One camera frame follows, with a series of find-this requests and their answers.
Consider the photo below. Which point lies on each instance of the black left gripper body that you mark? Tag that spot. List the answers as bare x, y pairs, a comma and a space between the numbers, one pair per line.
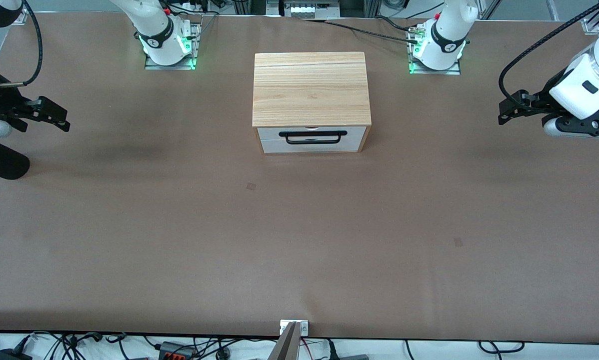
545, 97

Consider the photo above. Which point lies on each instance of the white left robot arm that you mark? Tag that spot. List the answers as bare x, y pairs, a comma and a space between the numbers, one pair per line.
449, 30

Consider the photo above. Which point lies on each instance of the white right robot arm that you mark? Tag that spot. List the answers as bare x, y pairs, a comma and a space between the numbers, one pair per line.
154, 20

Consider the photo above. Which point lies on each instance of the light wooden drawer cabinet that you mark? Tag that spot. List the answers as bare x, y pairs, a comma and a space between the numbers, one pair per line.
309, 90

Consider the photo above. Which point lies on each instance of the grey electrical terminal unit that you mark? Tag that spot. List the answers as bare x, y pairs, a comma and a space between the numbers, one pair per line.
312, 9

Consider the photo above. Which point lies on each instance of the black orange power adapter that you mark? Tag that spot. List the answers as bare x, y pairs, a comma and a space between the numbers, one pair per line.
177, 351

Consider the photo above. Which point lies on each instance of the metal corner bracket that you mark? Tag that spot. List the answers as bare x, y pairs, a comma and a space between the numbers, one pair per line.
592, 26

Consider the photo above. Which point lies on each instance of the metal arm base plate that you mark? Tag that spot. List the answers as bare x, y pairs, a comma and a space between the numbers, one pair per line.
195, 45
414, 70

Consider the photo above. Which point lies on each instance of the aluminium frame cage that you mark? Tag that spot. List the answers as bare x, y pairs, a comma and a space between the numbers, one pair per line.
249, 6

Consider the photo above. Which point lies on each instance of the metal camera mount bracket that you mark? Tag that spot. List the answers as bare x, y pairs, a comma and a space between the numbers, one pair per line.
304, 327

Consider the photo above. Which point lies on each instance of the grey camera mount pole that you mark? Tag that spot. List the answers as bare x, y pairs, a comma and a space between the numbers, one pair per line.
285, 347

